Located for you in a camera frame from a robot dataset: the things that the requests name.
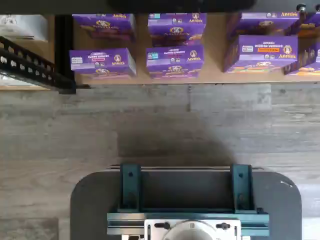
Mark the dark grey robot base platform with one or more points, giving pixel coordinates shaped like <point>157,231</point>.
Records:
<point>90,200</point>

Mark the grey xArm robot arm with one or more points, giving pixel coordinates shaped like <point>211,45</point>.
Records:
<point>192,232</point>

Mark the purple Annie's snack box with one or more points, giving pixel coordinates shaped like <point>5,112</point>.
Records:
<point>265,22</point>
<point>105,25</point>
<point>177,27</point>
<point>102,60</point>
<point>311,25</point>
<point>308,60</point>
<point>175,58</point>

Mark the brown particleboard shelf board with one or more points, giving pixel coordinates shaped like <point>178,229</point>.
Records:
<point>142,37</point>

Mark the purple Annie's hidden veggies box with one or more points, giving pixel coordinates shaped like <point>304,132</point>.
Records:
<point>265,52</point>

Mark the white cardboard box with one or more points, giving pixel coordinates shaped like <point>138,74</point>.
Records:
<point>22,26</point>

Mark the black shelf bolt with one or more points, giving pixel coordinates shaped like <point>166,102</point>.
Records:
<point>301,7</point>

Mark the silver robot mounting plate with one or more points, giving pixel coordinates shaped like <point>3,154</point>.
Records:
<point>155,228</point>

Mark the teal aluminium mounting frame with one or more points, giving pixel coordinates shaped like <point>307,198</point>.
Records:
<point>130,185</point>

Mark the black perforated metal bracket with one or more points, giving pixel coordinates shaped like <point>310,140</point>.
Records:
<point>30,66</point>

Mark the black metal shelf frame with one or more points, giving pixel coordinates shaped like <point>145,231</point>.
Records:
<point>37,6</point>

